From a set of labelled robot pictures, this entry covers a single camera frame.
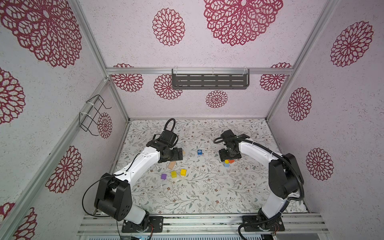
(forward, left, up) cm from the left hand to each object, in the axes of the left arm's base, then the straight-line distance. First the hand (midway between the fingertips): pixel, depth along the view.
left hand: (173, 159), depth 86 cm
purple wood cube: (-5, +6, -11) cm, 14 cm away
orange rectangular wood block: (+1, -35, -6) cm, 36 cm away
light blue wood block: (+1, -33, -10) cm, 34 cm away
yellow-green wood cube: (-5, 0, -10) cm, 11 cm away
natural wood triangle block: (+13, -5, -14) cm, 20 cm away
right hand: (+4, -32, -4) cm, 33 cm away
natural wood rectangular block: (+2, +2, -10) cm, 10 cm away
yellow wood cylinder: (+2, -32, -7) cm, 33 cm away
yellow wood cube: (-4, -6, -9) cm, 11 cm away
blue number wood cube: (+11, -16, -10) cm, 22 cm away
